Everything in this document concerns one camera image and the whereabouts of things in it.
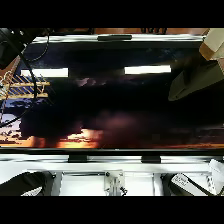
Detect cardboard box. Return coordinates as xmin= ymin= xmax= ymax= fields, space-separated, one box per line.
xmin=199 ymin=28 xmax=224 ymax=62

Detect silver frame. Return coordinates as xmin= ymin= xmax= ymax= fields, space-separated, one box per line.
xmin=0 ymin=33 xmax=224 ymax=197

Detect black cable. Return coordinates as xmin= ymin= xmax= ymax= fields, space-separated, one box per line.
xmin=0 ymin=31 xmax=52 ymax=129
xmin=118 ymin=185 xmax=129 ymax=197

